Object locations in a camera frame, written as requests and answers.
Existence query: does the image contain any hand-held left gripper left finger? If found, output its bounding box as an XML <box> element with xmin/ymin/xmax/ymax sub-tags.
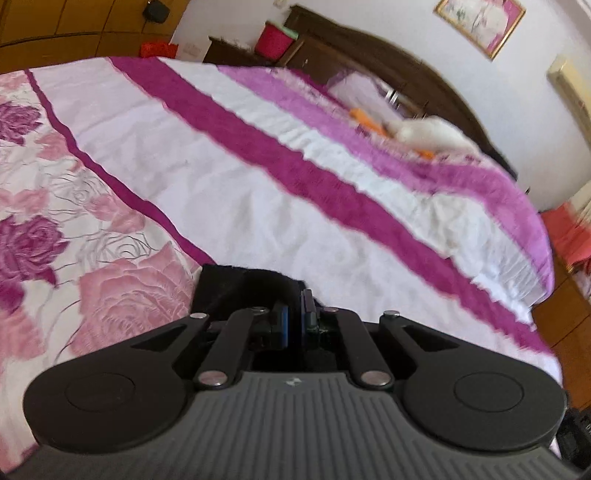
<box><xmin>129</xmin><ymin>305</ymin><xmax>293</xmax><ymax>389</ymax></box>

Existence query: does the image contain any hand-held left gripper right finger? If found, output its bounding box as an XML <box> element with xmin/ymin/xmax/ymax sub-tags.
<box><xmin>300</xmin><ymin>288</ymin><xmax>462</xmax><ymax>391</ymax></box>

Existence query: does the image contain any black button cardigan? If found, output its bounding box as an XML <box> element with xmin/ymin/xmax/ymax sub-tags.
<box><xmin>196</xmin><ymin>263</ymin><xmax>347</xmax><ymax>371</ymax></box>

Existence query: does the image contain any wooden side cabinet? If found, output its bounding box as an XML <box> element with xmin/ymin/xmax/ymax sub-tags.
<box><xmin>530</xmin><ymin>256</ymin><xmax>591</xmax><ymax>412</ymax></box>

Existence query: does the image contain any pink floral striped bedspread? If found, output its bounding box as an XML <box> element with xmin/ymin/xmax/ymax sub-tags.
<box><xmin>0</xmin><ymin>55</ymin><xmax>565</xmax><ymax>462</ymax></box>

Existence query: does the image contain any coral red cloth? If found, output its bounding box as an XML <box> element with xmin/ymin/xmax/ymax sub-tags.
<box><xmin>539</xmin><ymin>202</ymin><xmax>591</xmax><ymax>275</ymax></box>

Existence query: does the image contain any orange plush toy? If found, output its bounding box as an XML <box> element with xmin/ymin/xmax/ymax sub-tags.
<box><xmin>347</xmin><ymin>107</ymin><xmax>437</xmax><ymax>161</ymax></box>

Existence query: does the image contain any white plush toy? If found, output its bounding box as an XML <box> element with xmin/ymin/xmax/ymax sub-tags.
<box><xmin>385</xmin><ymin>115</ymin><xmax>478</xmax><ymax>157</ymax></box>

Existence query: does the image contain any purple white pillow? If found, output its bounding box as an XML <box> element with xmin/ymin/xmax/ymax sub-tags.
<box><xmin>327</xmin><ymin>70</ymin><xmax>419</xmax><ymax>121</ymax></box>

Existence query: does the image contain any dark wooden headboard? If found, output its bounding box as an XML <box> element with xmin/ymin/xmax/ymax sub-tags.
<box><xmin>281</xmin><ymin>4</ymin><xmax>533</xmax><ymax>195</ymax></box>

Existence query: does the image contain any dark wooden nightstand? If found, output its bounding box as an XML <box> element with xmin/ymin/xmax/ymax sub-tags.
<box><xmin>202</xmin><ymin>36</ymin><xmax>283</xmax><ymax>68</ymax></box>

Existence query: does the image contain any red plastic bucket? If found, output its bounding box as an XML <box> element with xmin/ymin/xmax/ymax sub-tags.
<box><xmin>255</xmin><ymin>20</ymin><xmax>297</xmax><ymax>61</ymax></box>

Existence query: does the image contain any small black pouch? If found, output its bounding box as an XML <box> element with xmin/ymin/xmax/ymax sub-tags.
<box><xmin>144</xmin><ymin>0</ymin><xmax>170</xmax><ymax>22</ymax></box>

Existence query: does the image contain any cream air conditioner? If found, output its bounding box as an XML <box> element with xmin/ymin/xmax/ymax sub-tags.
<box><xmin>546</xmin><ymin>53</ymin><xmax>591</xmax><ymax>126</ymax></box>

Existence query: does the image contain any light wooden wardrobe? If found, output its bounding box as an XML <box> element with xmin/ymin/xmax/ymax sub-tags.
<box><xmin>0</xmin><ymin>0</ymin><xmax>191</xmax><ymax>75</ymax></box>

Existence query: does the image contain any framed wall picture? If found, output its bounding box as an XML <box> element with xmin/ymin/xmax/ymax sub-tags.
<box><xmin>433</xmin><ymin>0</ymin><xmax>527</xmax><ymax>61</ymax></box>

